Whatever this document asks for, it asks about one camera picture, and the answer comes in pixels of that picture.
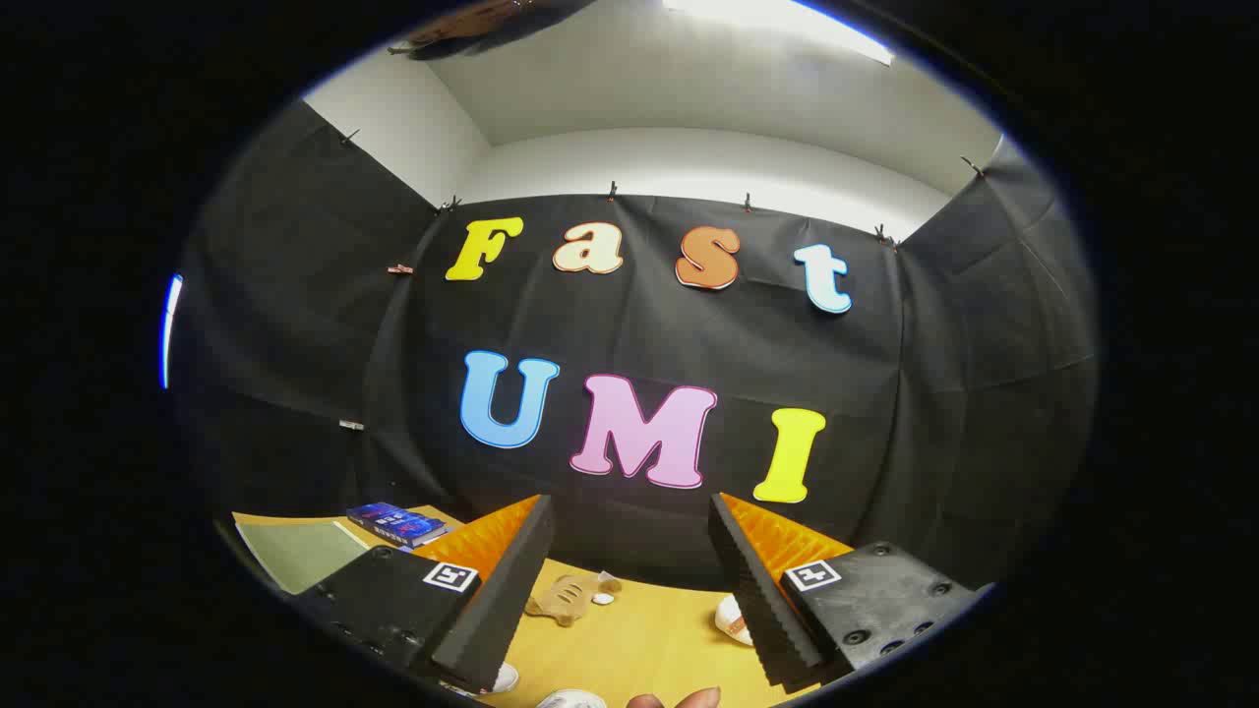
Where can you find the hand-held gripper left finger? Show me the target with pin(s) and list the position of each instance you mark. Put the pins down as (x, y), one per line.
(511, 580)

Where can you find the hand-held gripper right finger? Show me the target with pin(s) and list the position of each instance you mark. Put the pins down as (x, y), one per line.
(752, 590)

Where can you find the pale green fabric storage box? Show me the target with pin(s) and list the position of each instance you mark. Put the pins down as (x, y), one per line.
(295, 553)

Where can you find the white plush toy red label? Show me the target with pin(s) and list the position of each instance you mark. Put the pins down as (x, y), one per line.
(732, 619)

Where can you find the brown plush toy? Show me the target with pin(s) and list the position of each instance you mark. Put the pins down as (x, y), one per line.
(563, 600)

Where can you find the dark blue book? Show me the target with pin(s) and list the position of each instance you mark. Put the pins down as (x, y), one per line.
(393, 521)

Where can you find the black backdrop cloth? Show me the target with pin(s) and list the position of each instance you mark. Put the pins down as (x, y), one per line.
(649, 324)

